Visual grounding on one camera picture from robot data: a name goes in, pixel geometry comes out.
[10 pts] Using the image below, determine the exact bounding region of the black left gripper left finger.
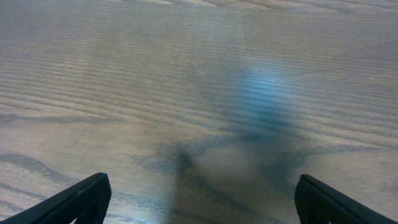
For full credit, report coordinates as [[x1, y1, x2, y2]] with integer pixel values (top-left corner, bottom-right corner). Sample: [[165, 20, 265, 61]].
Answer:
[[1, 172, 111, 224]]

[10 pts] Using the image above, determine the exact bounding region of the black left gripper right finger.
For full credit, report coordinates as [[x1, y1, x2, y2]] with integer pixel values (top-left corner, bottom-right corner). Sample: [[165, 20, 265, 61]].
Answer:
[[294, 174, 397, 224]]

